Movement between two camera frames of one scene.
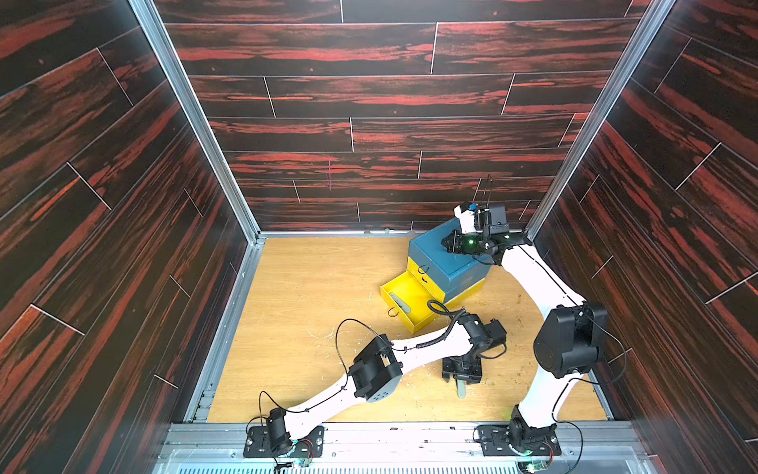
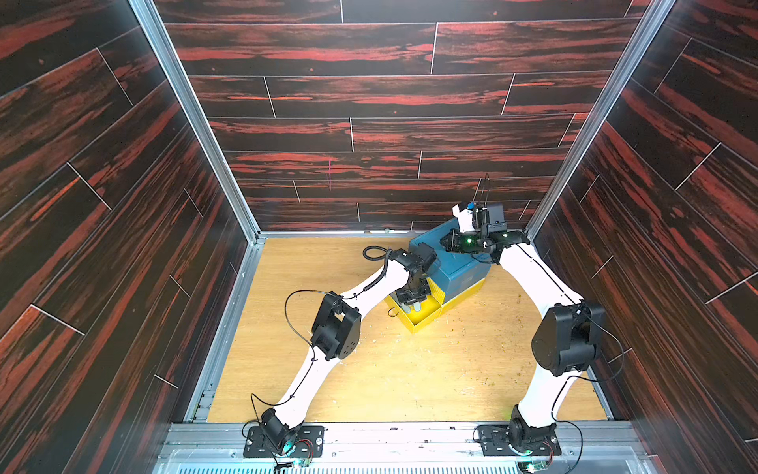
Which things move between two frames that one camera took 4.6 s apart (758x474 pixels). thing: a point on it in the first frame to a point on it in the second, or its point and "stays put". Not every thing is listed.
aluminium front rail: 406,447 stays put
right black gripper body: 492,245 stays put
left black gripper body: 471,370 to 414,293
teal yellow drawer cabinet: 434,274 stays put
